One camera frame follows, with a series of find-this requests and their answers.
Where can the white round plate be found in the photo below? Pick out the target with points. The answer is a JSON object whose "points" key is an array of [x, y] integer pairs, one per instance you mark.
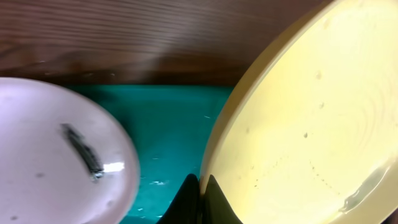
{"points": [[64, 159]]}

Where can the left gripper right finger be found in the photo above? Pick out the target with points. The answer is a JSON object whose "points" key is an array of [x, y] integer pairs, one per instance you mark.
{"points": [[216, 209]]}

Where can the teal plastic tray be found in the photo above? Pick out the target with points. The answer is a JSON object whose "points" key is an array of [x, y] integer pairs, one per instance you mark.
{"points": [[169, 126]]}

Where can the yellow-green round plate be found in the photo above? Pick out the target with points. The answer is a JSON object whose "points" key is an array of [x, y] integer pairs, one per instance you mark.
{"points": [[309, 133]]}

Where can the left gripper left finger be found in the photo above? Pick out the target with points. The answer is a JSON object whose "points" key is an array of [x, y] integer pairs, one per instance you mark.
{"points": [[184, 207]]}

